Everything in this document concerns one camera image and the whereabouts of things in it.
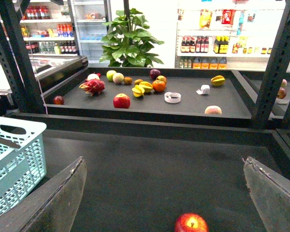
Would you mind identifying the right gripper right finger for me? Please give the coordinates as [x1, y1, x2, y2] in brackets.
[243, 157, 290, 232]

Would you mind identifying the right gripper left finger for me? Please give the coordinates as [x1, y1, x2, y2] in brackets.
[0, 157, 87, 232]

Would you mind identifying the light blue plastic basket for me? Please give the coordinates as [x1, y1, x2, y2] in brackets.
[0, 116, 46, 216]

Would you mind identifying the red apple on table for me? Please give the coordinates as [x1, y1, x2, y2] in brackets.
[174, 213, 209, 232]

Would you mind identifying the small dark red apple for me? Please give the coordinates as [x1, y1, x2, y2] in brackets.
[53, 96, 64, 105]

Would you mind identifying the pale peach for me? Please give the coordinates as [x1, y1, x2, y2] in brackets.
[204, 105, 222, 115]

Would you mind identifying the large red apple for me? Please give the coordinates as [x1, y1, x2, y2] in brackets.
[113, 93, 131, 109]

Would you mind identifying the pink dragon fruit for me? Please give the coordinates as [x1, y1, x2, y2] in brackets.
[79, 79, 105, 96]

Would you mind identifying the right yellow starfruit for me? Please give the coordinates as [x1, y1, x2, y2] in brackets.
[211, 75, 226, 87]

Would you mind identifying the yellow starfruit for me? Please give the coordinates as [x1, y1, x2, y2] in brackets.
[211, 75, 226, 87]
[139, 81, 153, 93]
[132, 85, 145, 98]

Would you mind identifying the white round fruit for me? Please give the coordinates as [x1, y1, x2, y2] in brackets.
[87, 73, 100, 81]

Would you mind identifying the black display tray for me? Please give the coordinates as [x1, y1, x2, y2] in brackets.
[44, 68, 254, 127]

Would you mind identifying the glass top freezer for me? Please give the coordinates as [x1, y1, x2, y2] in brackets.
[0, 55, 88, 95]

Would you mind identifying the front yellow starfruit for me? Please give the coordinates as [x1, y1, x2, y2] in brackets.
[132, 85, 145, 98]

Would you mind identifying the pale round melon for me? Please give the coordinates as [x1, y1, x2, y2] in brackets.
[113, 72, 124, 84]

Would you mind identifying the green apple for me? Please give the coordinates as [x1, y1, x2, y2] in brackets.
[106, 70, 116, 82]

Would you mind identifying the brown kiwi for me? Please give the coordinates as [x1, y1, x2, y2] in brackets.
[134, 79, 143, 85]
[124, 77, 133, 85]

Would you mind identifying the rear yellow starfruit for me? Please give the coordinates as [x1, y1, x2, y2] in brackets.
[139, 81, 153, 93]

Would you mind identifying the orange persimmon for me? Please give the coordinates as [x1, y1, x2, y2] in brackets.
[152, 80, 166, 92]

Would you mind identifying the dark purple fruit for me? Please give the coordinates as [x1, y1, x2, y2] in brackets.
[149, 69, 161, 80]

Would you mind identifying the green potted plant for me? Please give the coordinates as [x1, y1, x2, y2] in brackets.
[99, 8, 164, 68]

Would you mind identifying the white tape ring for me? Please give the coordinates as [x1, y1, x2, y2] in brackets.
[164, 91, 182, 104]

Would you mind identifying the black shelf post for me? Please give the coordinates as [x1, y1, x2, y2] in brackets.
[0, 0, 45, 114]

